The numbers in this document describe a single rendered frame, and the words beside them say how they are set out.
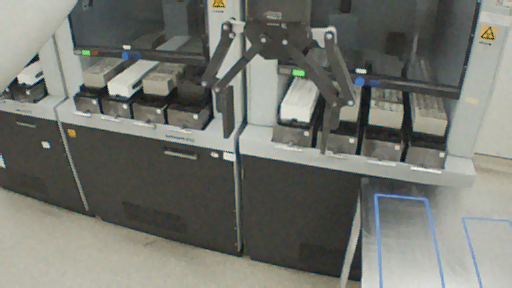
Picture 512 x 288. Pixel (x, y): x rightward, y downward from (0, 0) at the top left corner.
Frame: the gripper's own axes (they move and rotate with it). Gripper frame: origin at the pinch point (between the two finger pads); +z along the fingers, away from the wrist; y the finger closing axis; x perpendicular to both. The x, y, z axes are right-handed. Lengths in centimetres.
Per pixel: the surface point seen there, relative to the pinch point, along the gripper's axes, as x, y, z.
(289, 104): 72, -12, 34
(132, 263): 51, -81, 120
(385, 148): 66, 22, 42
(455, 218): 33, 40, 38
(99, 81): 74, -93, 35
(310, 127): 68, -4, 39
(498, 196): 45, 55, 38
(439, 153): 66, 40, 40
